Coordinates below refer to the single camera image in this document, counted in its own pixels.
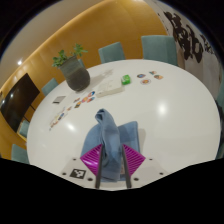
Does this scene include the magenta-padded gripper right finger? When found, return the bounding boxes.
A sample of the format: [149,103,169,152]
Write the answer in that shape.
[120,143,170,190]

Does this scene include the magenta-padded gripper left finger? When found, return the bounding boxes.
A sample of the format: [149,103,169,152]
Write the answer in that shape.
[60,143,104,190]

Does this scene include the blue terry towel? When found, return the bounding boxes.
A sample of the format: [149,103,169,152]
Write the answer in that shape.
[80,108,139,183]

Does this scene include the colourful sticker sheet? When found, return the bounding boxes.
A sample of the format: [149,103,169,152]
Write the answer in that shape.
[49,106,68,131]

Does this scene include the dark grey card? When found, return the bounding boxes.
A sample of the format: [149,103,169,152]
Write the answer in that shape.
[52,95,67,105]

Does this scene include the flat white box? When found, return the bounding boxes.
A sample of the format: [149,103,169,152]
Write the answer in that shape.
[95,79,125,99]

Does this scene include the small green box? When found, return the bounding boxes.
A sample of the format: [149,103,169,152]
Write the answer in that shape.
[120,74,132,86]

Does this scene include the potted plant in grey pot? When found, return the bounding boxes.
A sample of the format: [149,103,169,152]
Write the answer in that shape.
[51,43,91,93]

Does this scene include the black wall screen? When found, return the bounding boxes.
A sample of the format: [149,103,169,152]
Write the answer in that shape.
[0,73,41,133]

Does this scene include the white calligraphy wall art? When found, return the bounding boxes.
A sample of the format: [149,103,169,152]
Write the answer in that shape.
[154,4,224,98]

